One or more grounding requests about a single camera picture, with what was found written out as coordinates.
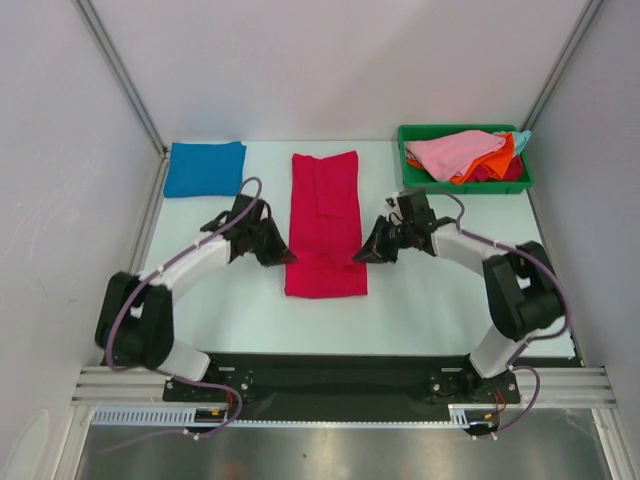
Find folded blue t shirt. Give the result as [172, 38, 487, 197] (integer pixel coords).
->
[163, 141, 247, 199]

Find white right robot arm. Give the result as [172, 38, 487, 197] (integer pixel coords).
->
[353, 188, 570, 401]

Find aluminium front rail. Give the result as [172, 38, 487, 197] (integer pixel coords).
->
[71, 367, 617, 409]

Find slotted cable duct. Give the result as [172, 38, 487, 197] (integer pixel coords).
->
[92, 403, 501, 430]

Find light blue t shirt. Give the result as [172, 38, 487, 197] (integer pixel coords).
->
[493, 130, 532, 156]

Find dark red t shirt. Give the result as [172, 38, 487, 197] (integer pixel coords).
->
[466, 155, 524, 183]

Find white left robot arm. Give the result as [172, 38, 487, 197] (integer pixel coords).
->
[95, 194, 296, 400]

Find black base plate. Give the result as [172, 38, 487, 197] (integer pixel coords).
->
[102, 351, 584, 424]

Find orange t shirt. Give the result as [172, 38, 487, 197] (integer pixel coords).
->
[406, 134, 514, 185]

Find aluminium frame post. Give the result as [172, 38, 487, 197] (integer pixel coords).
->
[521, 0, 608, 130]
[73, 0, 167, 158]

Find left aluminium frame post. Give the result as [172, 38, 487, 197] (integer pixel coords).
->
[73, 0, 167, 158]

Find green plastic bin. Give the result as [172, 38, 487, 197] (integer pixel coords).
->
[397, 124, 534, 194]

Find magenta t shirt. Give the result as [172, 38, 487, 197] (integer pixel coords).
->
[284, 151, 368, 299]

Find right aluminium frame post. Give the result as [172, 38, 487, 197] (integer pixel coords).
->
[521, 0, 608, 130]

